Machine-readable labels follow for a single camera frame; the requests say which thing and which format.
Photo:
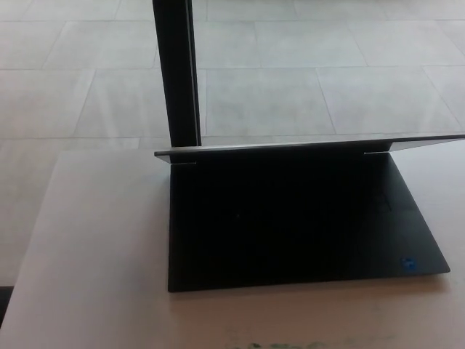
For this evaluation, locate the silver Dell laptop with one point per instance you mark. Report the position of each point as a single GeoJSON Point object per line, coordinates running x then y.
{"type": "Point", "coordinates": [276, 225]}

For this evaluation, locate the black vertical window frame post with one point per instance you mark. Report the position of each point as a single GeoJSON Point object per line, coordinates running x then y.
{"type": "Point", "coordinates": [176, 72]}

